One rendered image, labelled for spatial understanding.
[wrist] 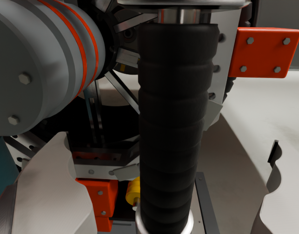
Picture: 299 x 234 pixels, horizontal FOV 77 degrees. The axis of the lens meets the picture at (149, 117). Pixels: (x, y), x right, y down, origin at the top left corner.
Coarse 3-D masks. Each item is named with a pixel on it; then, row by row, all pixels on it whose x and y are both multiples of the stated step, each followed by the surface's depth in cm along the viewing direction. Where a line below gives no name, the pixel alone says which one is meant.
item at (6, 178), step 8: (0, 136) 29; (0, 144) 29; (0, 152) 29; (8, 152) 31; (0, 160) 29; (8, 160) 31; (0, 168) 29; (8, 168) 30; (16, 168) 33; (0, 176) 29; (8, 176) 30; (16, 176) 32; (0, 184) 29; (8, 184) 31; (0, 192) 30
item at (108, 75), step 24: (96, 0) 35; (96, 24) 40; (120, 24) 36; (120, 48) 38; (96, 96) 44; (48, 120) 48; (72, 120) 55; (96, 120) 58; (120, 120) 57; (72, 144) 48; (96, 144) 48; (120, 144) 47
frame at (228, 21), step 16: (208, 16) 27; (224, 16) 26; (224, 32) 27; (224, 48) 28; (224, 64) 29; (224, 80) 30; (208, 112) 32; (16, 144) 40; (32, 144) 44; (16, 160) 40; (80, 160) 41; (96, 160) 41; (112, 160) 41; (128, 160) 40; (80, 176) 42; (96, 176) 41; (112, 176) 41; (128, 176) 40
